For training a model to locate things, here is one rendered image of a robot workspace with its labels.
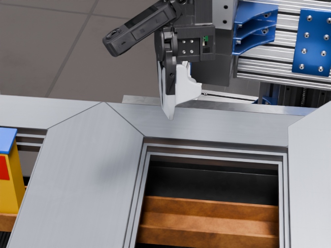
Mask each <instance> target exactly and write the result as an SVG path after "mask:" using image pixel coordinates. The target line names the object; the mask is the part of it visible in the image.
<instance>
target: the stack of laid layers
mask: <svg viewBox="0 0 331 248"><path fill-rule="evenodd" d="M0 127H2V128H15V129H17V134H16V137H15V139H16V144H17V149H18V151H28V152H39V153H38V156H37V159H36V162H35V165H34V168H33V171H32V174H31V177H30V180H29V183H28V186H27V189H26V192H25V195H24V198H23V200H22V203H21V206H20V209H19V212H18V215H17V217H16V220H15V223H14V226H13V229H12V232H11V235H10V238H9V241H8V244H7V247H6V248H8V245H9V242H10V239H11V236H12V233H13V230H14V228H15V225H16V222H17V219H18V216H19V213H20V210H21V208H22V205H23V202H24V199H25V196H26V193H27V190H28V187H29V184H30V181H31V178H32V175H33V172H34V169H35V166H36V163H37V160H38V157H39V154H40V151H41V148H42V145H43V143H44V140H45V137H46V134H47V131H48V129H35V128H21V127H7V126H0ZM150 161H164V162H178V163H190V164H204V165H217V166H230V167H243V168H256V169H269V170H278V237H279V248H291V228H290V194H289V158H288V146H287V147H278V146H265V145H251V144H238V143H224V142H210V141H197V140H183V139H170V138H156V137H145V136H144V137H143V142H142V147H141V153H140V158H139V163H138V168H137V173H136V179H135V183H134V189H133V194H132V201H131V206H130V211H129V216H128V222H127V227H126V232H125V237H124V242H123V247H122V248H135V246H136V241H137V235H138V229H139V224H140V218H141V212H142V206H143V201H144V195H145V190H146V184H147V178H148V172H149V167H150Z"/></svg>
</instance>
